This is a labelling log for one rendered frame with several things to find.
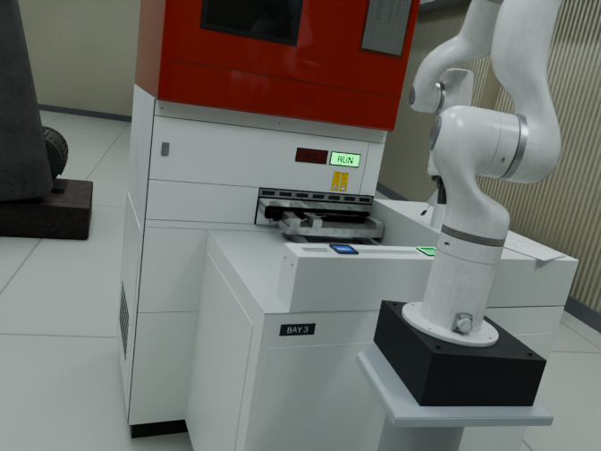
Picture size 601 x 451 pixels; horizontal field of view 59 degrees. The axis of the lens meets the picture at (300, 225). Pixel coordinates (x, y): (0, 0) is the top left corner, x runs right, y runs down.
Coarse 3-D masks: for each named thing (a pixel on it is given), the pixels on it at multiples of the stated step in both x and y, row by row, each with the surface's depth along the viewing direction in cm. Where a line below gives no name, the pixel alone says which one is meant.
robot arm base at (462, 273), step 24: (456, 240) 97; (432, 264) 104; (456, 264) 98; (480, 264) 97; (432, 288) 102; (456, 288) 98; (480, 288) 98; (408, 312) 105; (432, 312) 101; (456, 312) 99; (480, 312) 100; (456, 336) 97; (480, 336) 100
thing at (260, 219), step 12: (264, 204) 179; (276, 204) 181; (288, 204) 182; (300, 204) 184; (312, 204) 186; (324, 204) 188; (336, 204) 189; (348, 204) 191; (360, 204) 194; (264, 216) 180
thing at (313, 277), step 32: (288, 256) 124; (320, 256) 122; (352, 256) 125; (384, 256) 129; (416, 256) 134; (288, 288) 124; (320, 288) 124; (352, 288) 127; (384, 288) 131; (416, 288) 135
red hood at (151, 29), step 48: (144, 0) 197; (192, 0) 148; (240, 0) 152; (288, 0) 157; (336, 0) 163; (384, 0) 169; (144, 48) 190; (192, 48) 152; (240, 48) 157; (288, 48) 162; (336, 48) 168; (384, 48) 174; (192, 96) 156; (240, 96) 161; (288, 96) 167; (336, 96) 173; (384, 96) 179
